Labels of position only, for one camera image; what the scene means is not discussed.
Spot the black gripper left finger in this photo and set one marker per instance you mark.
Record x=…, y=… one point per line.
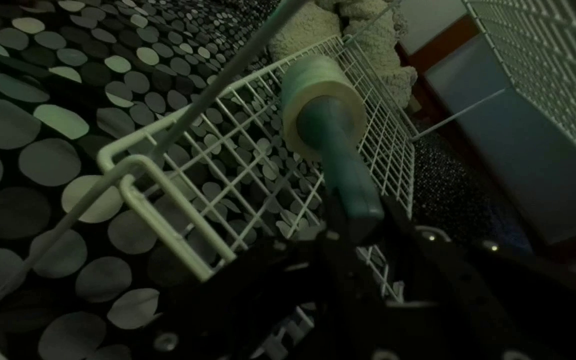
x=240, y=304

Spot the black dotted bedspread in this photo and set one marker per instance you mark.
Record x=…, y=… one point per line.
x=131, y=63

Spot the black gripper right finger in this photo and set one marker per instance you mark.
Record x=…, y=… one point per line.
x=492, y=301

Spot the cream fuzzy blanket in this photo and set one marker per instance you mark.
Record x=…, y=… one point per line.
x=374, y=24

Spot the white wire two-tier rack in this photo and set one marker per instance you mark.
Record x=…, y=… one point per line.
x=168, y=190

